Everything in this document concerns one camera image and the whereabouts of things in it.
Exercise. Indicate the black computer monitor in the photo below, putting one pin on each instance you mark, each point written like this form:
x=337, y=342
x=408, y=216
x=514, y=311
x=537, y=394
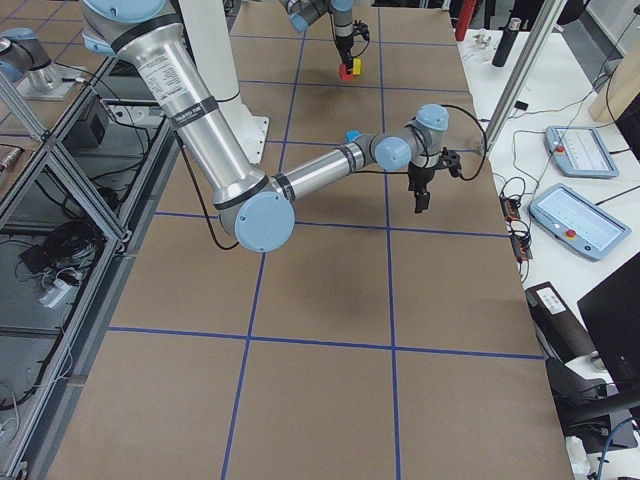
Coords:
x=611, y=314

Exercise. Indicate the red cylinder bottle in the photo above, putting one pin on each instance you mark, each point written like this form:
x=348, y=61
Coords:
x=464, y=18

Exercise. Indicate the yellow wooden cube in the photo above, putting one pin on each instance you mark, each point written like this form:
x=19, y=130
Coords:
x=356, y=67

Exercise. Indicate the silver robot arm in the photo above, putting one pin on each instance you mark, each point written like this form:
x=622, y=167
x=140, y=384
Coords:
x=256, y=209
x=303, y=14

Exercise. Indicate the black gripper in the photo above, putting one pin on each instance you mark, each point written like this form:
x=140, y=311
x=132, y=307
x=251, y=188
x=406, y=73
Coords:
x=419, y=178
x=343, y=44

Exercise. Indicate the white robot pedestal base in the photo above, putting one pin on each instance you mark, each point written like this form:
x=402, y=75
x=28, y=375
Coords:
x=208, y=33

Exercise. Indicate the aluminium side frame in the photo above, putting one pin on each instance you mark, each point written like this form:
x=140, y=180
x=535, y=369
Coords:
x=90, y=163

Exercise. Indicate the blue tape grid lines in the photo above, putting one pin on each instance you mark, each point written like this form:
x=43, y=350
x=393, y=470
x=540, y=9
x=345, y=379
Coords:
x=375, y=344

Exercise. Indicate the upper teach pendant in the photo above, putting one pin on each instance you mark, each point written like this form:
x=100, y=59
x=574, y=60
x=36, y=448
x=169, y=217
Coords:
x=580, y=152

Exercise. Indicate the black cylinder bottle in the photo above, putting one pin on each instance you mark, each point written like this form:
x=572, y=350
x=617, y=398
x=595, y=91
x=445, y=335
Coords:
x=506, y=42

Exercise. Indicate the blue wooden cube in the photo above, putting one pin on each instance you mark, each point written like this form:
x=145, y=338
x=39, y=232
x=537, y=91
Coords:
x=352, y=135

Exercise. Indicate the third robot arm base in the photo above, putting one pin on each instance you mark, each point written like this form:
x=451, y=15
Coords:
x=26, y=63

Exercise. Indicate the black box with label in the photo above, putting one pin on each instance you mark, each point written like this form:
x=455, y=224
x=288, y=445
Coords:
x=561, y=329

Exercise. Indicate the red wooden cube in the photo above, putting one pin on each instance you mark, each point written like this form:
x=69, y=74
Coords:
x=345, y=73

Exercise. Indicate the teach pendant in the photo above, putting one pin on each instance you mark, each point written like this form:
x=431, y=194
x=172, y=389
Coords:
x=578, y=223
x=580, y=152

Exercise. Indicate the lower teach pendant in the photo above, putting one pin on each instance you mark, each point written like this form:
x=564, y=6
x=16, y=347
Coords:
x=578, y=223

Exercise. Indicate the orange black connector board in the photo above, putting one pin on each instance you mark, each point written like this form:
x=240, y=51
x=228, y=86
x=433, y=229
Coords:
x=518, y=229

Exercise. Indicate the aluminium frame post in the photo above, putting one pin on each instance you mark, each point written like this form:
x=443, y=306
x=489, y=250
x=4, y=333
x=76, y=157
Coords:
x=539, y=18

